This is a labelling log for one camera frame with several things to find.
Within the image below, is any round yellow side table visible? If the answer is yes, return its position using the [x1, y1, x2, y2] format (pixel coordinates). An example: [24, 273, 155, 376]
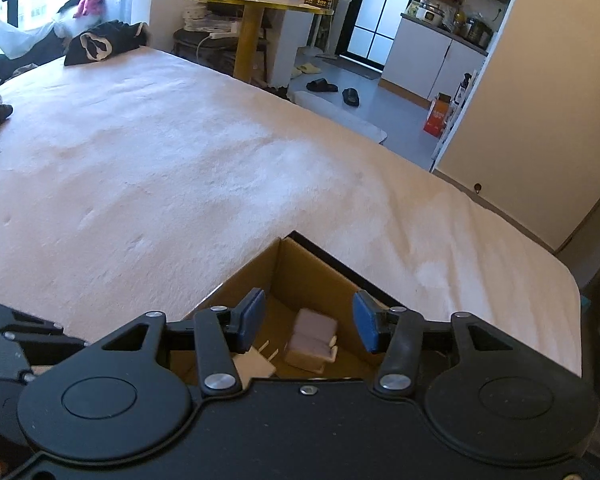
[190, 0, 334, 84]

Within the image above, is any black slipper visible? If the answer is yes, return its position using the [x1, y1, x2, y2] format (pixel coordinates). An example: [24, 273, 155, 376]
[342, 88, 360, 107]
[306, 78, 339, 93]

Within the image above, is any left black slipper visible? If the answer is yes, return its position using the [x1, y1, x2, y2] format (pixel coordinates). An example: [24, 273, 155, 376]
[306, 78, 339, 93]

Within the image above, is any black tray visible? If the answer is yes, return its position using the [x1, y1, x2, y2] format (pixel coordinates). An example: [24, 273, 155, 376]
[285, 231, 403, 307]

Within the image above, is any white power adapter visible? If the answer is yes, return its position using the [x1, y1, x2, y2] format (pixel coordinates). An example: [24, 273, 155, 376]
[233, 340, 279, 389]

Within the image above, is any black ghost-face mask garment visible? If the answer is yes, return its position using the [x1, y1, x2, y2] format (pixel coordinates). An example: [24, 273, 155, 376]
[64, 21, 149, 66]

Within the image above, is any purple beige toy block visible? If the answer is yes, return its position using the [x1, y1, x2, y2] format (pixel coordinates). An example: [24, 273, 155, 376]
[285, 308, 338, 375]

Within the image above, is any orange carton box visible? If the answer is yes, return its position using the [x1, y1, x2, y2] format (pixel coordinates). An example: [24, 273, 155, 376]
[422, 93, 452, 138]

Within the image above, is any right black slipper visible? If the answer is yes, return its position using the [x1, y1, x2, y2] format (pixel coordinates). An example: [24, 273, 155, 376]
[342, 88, 360, 107]

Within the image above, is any white fluffy bed blanket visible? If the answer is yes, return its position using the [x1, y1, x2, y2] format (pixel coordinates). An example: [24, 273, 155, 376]
[0, 48, 582, 372]

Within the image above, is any pile of clothes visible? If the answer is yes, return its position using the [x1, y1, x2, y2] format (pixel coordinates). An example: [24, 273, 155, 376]
[0, 0, 131, 76]

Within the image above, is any brown cardboard box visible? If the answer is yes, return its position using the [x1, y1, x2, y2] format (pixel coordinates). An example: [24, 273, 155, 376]
[196, 238, 381, 385]

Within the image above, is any black stool with clutter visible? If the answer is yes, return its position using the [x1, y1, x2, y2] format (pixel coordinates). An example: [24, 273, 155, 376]
[172, 1, 242, 75]

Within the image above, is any white floor mat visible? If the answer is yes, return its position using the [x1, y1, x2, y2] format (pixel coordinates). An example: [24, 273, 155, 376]
[289, 91, 388, 144]

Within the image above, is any rice cooker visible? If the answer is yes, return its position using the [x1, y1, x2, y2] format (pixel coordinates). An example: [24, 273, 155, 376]
[416, 1, 444, 27]

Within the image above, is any white kitchen cabinet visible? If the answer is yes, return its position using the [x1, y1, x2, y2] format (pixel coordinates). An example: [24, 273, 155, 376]
[381, 14, 486, 106]

